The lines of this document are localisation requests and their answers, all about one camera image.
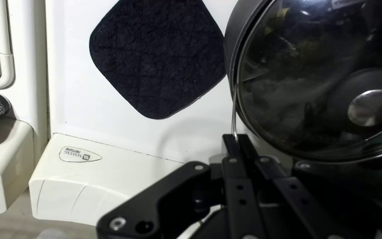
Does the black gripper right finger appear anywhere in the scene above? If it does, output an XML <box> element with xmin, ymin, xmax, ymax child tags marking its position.
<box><xmin>238</xmin><ymin>134</ymin><xmax>348</xmax><ymax>239</ymax></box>

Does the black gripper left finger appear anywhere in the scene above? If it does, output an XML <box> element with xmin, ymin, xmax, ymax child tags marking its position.
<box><xmin>222</xmin><ymin>132</ymin><xmax>264</xmax><ymax>239</ymax></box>

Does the glass pot lid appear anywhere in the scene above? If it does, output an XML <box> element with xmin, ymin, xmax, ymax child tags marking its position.
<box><xmin>234</xmin><ymin>0</ymin><xmax>382</xmax><ymax>163</ymax></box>

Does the dark navy pot holder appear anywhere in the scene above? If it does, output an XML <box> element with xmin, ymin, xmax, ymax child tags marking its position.
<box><xmin>89</xmin><ymin>0</ymin><xmax>228</xmax><ymax>121</ymax></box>

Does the white washing machine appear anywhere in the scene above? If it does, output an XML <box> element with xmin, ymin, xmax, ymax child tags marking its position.
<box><xmin>27</xmin><ymin>0</ymin><xmax>382</xmax><ymax>228</ymax></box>

